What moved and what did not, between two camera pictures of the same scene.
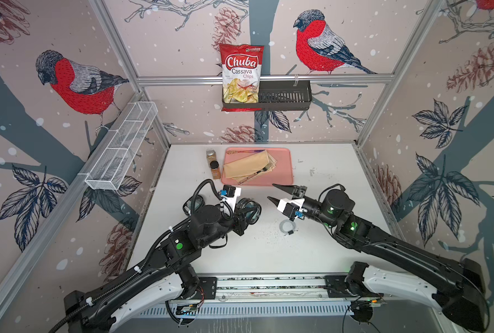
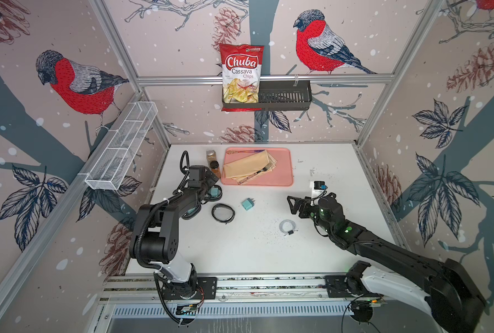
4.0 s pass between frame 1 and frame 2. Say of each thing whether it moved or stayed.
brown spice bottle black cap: stayed
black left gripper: moved
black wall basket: stayed
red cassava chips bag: stayed
